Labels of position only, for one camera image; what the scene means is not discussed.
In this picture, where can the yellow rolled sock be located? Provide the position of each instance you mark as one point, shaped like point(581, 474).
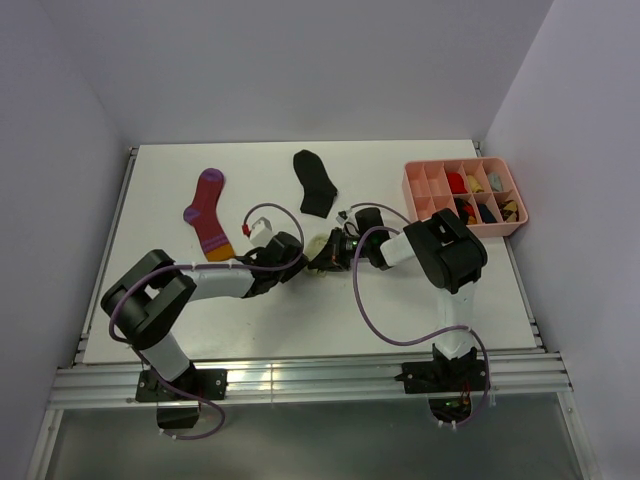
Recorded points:
point(475, 185)

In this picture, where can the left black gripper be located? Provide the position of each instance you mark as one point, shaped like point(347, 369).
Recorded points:
point(294, 268)

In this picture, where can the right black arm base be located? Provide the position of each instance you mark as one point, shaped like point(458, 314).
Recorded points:
point(458, 378)

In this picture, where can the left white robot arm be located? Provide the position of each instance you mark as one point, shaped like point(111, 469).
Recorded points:
point(144, 304)

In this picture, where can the argyle rolled sock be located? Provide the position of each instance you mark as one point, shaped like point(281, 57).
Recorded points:
point(510, 211)

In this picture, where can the black orange rolled sock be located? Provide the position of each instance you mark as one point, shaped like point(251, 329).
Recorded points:
point(465, 211)

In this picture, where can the maroon purple orange sock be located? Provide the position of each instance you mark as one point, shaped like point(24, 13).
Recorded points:
point(202, 216)

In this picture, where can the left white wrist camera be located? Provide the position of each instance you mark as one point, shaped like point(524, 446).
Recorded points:
point(259, 233)

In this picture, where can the pale yellow sock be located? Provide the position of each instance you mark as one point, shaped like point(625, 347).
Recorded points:
point(315, 246)

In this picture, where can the navy rolled sock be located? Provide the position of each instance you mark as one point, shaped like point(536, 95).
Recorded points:
point(488, 213)

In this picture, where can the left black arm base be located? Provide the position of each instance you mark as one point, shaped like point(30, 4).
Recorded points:
point(181, 402)

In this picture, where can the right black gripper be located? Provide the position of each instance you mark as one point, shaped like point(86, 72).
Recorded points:
point(332, 256)

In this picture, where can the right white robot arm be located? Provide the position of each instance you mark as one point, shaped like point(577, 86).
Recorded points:
point(449, 254)

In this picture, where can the aluminium frame rail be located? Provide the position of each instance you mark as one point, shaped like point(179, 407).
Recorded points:
point(304, 380)

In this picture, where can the pink divided organizer box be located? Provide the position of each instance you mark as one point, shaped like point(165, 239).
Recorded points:
point(426, 191)

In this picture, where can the red rolled sock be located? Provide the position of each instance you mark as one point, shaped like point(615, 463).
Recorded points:
point(456, 183)

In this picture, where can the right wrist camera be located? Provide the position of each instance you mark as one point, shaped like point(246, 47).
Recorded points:
point(343, 216)

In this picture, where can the grey rolled sock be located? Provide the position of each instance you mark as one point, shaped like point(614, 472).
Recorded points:
point(495, 182)

